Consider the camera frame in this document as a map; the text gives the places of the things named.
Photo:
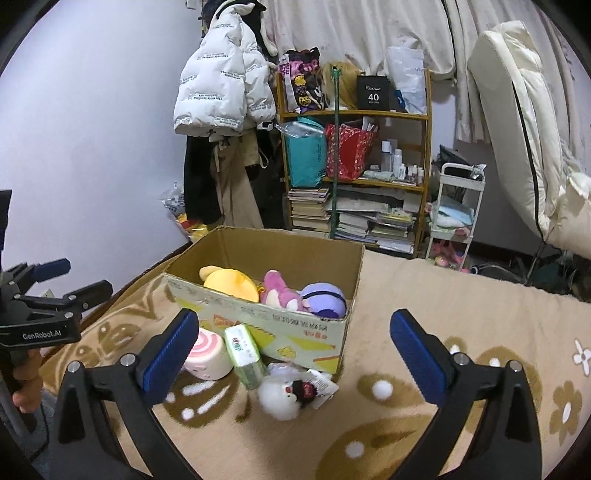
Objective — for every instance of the white rolling cart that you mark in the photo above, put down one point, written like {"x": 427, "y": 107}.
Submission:
{"x": 454, "y": 213}

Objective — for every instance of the green tissue pack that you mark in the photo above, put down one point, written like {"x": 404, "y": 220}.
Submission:
{"x": 244, "y": 356}

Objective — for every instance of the green pole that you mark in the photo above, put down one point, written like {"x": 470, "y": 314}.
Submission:
{"x": 336, "y": 74}

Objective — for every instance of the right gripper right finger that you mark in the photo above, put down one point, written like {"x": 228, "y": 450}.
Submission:
{"x": 507, "y": 441}

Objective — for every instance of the white folded mattress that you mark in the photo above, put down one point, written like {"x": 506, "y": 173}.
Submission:
{"x": 540, "y": 176}

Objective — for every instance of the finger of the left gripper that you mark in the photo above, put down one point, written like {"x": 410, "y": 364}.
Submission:
{"x": 20, "y": 278}
{"x": 75, "y": 302}

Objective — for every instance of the stack of books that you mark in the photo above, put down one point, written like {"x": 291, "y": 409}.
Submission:
{"x": 309, "y": 210}

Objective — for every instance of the white puffer jacket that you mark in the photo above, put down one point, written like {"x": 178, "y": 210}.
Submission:
{"x": 224, "y": 88}

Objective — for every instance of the pink swirl roll plush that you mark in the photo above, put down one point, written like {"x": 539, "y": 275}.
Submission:
{"x": 208, "y": 359}

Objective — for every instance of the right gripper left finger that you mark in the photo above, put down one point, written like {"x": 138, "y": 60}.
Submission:
{"x": 83, "y": 444}

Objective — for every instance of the purple round plush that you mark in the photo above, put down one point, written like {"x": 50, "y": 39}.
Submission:
{"x": 325, "y": 300}

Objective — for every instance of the pink plush toy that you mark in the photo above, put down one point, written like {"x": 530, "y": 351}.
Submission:
{"x": 277, "y": 294}

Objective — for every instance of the teal bag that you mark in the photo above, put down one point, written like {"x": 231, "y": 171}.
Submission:
{"x": 306, "y": 152}

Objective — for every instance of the plastic bag with toys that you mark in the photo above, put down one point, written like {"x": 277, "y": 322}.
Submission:
{"x": 184, "y": 216}

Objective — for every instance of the red patterned gift bag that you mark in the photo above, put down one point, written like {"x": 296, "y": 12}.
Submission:
{"x": 355, "y": 145}

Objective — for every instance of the black hanging garment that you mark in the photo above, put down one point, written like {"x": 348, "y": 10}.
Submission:
{"x": 197, "y": 162}

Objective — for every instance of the colourful printed bag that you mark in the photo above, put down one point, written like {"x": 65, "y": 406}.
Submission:
{"x": 300, "y": 72}

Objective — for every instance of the black box marked 40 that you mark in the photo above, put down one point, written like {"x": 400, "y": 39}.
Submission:
{"x": 372, "y": 93}

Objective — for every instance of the open cardboard box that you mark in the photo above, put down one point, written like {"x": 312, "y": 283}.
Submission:
{"x": 301, "y": 338}

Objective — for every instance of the person's left hand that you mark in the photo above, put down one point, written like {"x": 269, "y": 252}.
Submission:
{"x": 28, "y": 398}

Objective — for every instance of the white plastic bag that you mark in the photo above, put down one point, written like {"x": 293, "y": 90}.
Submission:
{"x": 406, "y": 68}

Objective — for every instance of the white fluffy plush black hat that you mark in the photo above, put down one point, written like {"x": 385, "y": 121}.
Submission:
{"x": 287, "y": 389}

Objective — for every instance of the wooden bookshelf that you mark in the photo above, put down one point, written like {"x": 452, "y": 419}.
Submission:
{"x": 413, "y": 154}

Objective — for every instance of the beige hanging coat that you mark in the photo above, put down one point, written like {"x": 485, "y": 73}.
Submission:
{"x": 231, "y": 157}

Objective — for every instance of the yellow plush toy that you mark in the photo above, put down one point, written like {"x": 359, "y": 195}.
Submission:
{"x": 230, "y": 282}

